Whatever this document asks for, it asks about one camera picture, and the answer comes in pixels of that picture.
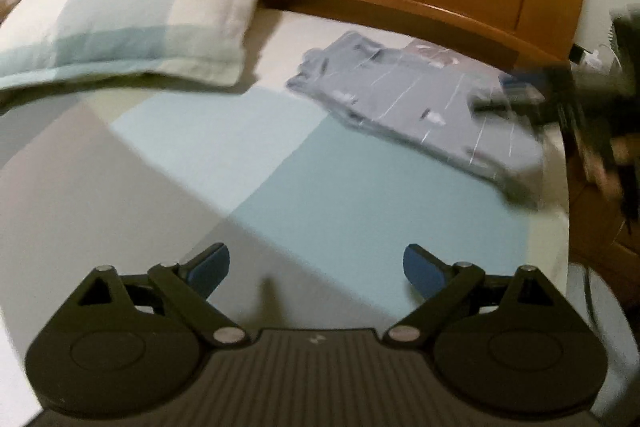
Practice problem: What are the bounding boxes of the grey patterned pyjama trousers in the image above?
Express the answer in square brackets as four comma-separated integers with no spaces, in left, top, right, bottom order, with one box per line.
[286,32,544,207]

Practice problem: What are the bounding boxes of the patchwork pastel bed sheet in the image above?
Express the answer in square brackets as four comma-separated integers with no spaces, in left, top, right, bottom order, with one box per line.
[1,10,568,426]

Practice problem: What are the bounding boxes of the checked pastel pillow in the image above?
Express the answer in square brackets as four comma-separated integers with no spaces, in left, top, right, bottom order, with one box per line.
[1,0,258,92]

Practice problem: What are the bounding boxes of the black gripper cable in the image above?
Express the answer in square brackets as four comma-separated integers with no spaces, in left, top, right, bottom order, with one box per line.
[579,263,609,343]

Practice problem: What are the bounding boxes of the person's right hand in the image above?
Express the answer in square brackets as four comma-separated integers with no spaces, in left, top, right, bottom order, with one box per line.
[589,135,639,200]

